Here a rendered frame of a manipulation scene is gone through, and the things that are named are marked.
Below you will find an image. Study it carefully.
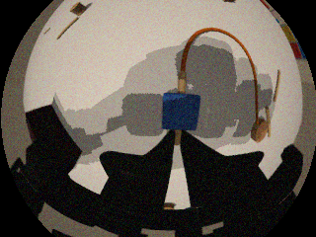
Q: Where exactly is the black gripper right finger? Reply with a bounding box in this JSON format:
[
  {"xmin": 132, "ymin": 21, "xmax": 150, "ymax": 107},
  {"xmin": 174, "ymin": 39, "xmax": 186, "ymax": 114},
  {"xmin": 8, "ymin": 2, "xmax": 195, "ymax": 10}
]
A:
[{"xmin": 179, "ymin": 130, "xmax": 265, "ymax": 208}]

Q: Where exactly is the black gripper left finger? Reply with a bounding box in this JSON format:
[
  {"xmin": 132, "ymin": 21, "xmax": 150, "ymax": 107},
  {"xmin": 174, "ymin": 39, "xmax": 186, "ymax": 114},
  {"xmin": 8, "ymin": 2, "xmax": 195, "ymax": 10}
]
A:
[{"xmin": 99, "ymin": 129, "xmax": 175, "ymax": 201}]

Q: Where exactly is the brown wooden cylinder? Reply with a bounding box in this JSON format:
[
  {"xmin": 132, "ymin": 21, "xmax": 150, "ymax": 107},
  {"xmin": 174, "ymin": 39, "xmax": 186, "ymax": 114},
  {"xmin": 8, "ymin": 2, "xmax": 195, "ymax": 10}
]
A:
[{"xmin": 70, "ymin": 1, "xmax": 87, "ymax": 16}]

